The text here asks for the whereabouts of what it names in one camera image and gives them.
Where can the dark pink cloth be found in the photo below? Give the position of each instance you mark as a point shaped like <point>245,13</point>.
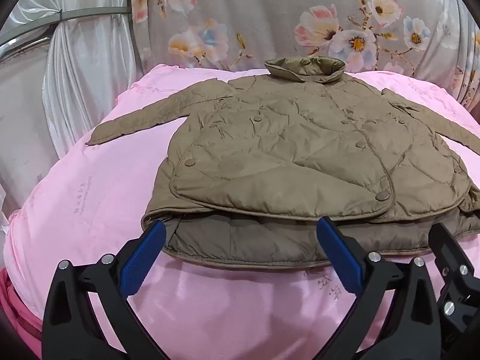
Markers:
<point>17,315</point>

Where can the white curtain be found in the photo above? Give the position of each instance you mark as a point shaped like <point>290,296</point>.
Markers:
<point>86,82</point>

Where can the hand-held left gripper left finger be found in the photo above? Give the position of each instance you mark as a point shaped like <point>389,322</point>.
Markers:
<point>144,253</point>

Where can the grey floral cloth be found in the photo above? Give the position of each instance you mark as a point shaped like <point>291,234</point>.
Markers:
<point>262,15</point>

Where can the pink blanket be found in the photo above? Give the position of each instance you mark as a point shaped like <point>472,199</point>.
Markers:
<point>93,202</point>

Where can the olive quilted jacket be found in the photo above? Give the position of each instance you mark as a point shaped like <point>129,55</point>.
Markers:
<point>285,150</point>

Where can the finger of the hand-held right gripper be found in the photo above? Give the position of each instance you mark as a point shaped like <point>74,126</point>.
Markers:
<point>448,249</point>

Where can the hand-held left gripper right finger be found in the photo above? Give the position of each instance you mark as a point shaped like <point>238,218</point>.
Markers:
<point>339,253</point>

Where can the metal curtain rail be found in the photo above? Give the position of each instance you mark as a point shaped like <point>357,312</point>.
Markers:
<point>93,13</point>

